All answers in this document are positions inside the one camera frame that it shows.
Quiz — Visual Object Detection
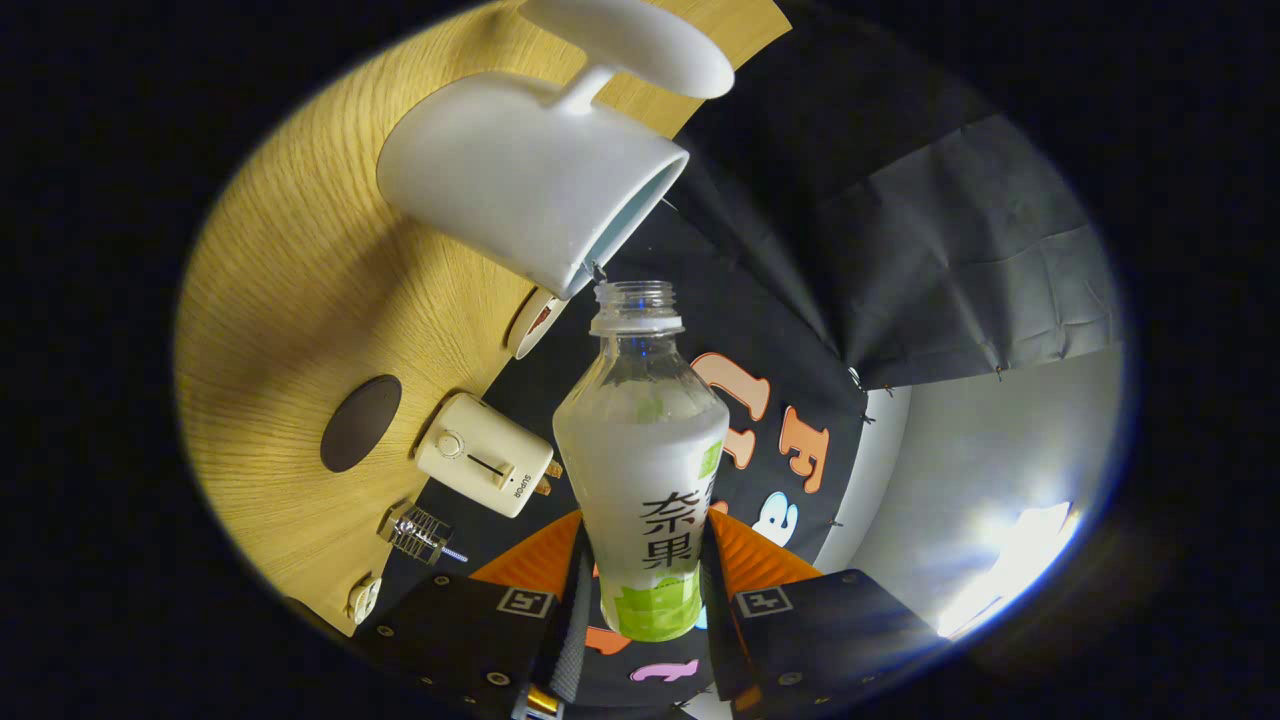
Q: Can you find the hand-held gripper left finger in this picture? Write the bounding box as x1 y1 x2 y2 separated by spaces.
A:
352 510 597 720

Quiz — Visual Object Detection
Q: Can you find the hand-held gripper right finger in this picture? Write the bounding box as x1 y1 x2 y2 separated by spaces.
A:
699 508 943 717

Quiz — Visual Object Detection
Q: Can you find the clear juice bottle white label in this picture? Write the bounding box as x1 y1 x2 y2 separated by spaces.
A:
552 280 731 643

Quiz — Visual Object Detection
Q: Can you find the dark round coaster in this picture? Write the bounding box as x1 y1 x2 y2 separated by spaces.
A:
320 375 403 473

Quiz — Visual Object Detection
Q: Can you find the white ceramic cup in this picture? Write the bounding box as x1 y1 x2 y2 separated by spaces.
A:
376 0 736 301

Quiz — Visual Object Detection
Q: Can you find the cream toaster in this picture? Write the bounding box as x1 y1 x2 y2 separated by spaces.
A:
415 392 554 519

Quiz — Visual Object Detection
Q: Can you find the small white oval plate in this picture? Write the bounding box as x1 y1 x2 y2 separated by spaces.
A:
505 288 567 361

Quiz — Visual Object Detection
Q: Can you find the large ceiling light panel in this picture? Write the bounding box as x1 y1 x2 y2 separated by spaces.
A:
935 500 1086 641

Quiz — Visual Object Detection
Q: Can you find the wooden table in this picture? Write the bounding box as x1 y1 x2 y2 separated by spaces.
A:
172 0 793 638

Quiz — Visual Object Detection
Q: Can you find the metal wire utensil holder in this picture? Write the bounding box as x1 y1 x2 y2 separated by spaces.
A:
377 503 456 566

